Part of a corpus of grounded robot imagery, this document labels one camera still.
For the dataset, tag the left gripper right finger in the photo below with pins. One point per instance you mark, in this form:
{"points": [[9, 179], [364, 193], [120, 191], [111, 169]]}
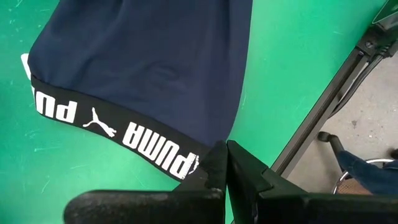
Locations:
{"points": [[311, 211]]}

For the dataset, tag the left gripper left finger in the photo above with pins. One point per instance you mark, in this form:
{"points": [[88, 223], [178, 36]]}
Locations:
{"points": [[140, 208]]}

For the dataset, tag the dark navy garment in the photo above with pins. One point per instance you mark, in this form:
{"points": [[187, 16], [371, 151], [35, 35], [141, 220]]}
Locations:
{"points": [[140, 62]]}

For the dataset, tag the person's leg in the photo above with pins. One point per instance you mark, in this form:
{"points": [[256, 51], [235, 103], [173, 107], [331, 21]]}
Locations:
{"points": [[367, 174]]}

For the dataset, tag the black and chrome chair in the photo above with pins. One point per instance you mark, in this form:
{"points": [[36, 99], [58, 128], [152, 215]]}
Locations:
{"points": [[329, 138]]}

